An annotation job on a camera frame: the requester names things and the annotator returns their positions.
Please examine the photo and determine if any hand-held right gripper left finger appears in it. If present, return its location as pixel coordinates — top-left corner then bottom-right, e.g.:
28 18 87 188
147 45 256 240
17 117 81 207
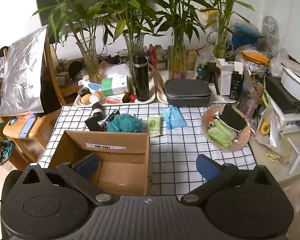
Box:
21 153 116 206

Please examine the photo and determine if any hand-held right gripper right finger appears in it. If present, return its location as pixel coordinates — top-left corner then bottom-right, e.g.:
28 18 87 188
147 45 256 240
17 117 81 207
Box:
181 154 278 203

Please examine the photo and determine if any cardboard box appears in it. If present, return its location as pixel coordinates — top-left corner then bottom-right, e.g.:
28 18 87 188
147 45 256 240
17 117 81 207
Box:
48 130 151 196

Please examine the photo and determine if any black cloth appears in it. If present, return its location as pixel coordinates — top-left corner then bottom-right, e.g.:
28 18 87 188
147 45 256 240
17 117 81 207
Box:
84 116 107 132

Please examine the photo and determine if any black roll with white band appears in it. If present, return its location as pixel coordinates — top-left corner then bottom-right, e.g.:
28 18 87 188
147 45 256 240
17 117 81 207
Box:
91 102 103 118

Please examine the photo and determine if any teal bath loofah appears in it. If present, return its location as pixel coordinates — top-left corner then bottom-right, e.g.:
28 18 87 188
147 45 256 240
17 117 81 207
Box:
107 113 143 133

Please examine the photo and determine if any blue tissue packet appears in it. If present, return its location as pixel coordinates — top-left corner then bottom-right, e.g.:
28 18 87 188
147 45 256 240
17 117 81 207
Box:
162 106 188 130

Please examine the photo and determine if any green wet wipes packet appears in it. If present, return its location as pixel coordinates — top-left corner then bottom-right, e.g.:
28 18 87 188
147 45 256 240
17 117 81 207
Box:
147 115 163 138

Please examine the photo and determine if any green packets bundle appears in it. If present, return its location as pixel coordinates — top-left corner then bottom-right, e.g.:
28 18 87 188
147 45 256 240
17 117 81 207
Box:
207 119 237 147

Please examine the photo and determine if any black white checked tablecloth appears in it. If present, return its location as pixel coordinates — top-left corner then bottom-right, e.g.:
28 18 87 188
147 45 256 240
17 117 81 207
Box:
37 103 257 197

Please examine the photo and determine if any black pouch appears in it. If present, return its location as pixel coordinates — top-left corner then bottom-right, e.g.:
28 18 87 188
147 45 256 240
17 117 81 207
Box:
220 104 248 131

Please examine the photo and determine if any wooden stool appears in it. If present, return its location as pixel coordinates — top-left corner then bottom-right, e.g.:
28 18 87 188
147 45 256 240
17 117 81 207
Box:
2 115 56 164

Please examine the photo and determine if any jar with white lid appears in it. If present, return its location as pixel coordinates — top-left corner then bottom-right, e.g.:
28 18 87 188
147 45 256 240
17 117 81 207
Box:
89 90 105 104

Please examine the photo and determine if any smartphone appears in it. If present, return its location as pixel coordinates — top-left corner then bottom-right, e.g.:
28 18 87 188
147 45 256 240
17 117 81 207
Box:
18 117 37 139

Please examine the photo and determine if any red white flat box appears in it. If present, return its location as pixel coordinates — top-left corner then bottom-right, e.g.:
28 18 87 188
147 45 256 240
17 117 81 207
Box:
106 96 125 104

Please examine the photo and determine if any grey zip case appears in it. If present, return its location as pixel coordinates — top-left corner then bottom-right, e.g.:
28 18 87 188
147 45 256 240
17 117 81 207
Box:
164 79 212 106

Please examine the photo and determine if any white blue spray bottle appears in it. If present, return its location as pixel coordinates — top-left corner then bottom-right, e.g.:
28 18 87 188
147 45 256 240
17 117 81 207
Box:
81 76 103 91

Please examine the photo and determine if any teal black bag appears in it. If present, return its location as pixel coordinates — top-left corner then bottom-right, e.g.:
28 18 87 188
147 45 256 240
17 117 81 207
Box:
0 140 16 166

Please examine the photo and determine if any green white tissue box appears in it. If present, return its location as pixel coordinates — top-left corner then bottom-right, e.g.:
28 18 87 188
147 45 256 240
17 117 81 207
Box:
100 75 130 97

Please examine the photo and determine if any black carton box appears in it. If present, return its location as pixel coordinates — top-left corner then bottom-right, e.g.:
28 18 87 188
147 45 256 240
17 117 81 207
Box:
229 71 244 101

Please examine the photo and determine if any white carton box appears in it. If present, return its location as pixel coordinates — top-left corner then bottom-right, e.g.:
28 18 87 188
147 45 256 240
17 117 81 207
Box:
220 62 244 96

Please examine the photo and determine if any black mini tripod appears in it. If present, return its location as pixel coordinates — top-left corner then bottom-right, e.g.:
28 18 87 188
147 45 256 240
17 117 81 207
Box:
206 62 221 96

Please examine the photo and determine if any striped ribbon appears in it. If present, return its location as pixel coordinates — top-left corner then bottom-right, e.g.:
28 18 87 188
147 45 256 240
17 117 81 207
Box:
243 68 266 103

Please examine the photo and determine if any white shelf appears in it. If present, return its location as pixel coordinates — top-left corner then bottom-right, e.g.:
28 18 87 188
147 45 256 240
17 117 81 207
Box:
269 97 300 176

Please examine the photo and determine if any teal figurine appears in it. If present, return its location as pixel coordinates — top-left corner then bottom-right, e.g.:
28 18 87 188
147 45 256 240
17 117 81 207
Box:
196 63 208 81

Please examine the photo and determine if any brown paper bag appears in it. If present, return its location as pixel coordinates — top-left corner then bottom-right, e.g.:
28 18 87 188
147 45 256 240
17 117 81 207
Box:
97 59 111 83

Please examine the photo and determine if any white plastic bag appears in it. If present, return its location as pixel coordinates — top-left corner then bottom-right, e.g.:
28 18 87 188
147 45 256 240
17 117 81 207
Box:
106 63 131 80

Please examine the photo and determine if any black thermos bottle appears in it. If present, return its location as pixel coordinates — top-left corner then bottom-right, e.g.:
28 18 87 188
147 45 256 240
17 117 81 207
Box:
132 51 151 102

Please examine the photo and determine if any black electronics box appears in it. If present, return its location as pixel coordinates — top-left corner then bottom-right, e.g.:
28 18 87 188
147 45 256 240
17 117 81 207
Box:
264 75 300 115

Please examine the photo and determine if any bamboo plant in glass vase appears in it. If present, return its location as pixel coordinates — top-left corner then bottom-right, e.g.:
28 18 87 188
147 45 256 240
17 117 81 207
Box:
32 0 115 83
199 0 270 59
97 0 167 80
150 0 217 80

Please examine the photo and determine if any wooden chair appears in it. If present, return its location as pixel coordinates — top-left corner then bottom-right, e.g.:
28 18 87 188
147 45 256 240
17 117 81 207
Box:
43 36 67 106

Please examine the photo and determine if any silver foil sheet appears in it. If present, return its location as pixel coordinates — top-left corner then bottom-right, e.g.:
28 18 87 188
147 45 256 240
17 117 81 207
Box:
0 26 49 117

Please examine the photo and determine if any yellow cloth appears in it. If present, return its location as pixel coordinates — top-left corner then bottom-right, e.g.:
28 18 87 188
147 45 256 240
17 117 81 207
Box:
239 50 271 67

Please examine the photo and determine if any white round container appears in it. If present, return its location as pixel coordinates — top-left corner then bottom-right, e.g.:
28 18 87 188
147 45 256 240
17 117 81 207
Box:
281 59 300 103

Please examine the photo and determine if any blue bag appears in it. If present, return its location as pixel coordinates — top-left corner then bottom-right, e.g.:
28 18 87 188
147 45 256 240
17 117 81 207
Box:
231 24 262 52

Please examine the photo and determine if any clear plastic bag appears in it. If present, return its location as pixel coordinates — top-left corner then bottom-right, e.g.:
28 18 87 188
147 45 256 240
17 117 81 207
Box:
261 16 289 74

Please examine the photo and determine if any black device with lanyard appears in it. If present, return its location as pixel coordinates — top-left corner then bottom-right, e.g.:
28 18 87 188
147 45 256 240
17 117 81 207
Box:
103 109 119 126

